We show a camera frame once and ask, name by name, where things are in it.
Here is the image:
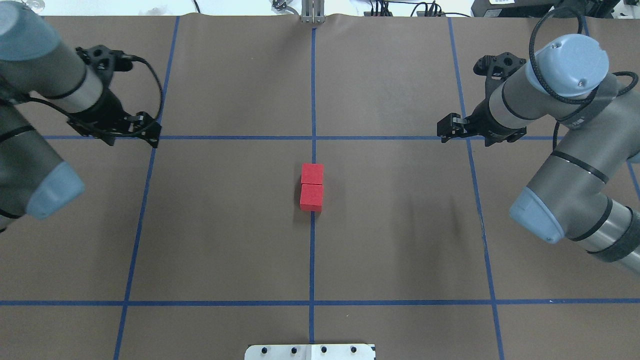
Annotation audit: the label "red cube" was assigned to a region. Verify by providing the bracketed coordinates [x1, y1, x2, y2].
[301, 162, 325, 186]
[299, 183, 324, 212]

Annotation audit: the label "brown paper table cover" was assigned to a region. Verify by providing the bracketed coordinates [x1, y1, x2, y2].
[1, 14, 639, 360]

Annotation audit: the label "aluminium frame post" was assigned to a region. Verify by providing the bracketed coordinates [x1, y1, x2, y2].
[301, 0, 326, 24]

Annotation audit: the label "white camera stand column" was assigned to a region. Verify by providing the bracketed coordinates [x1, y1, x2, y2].
[244, 343, 377, 360]

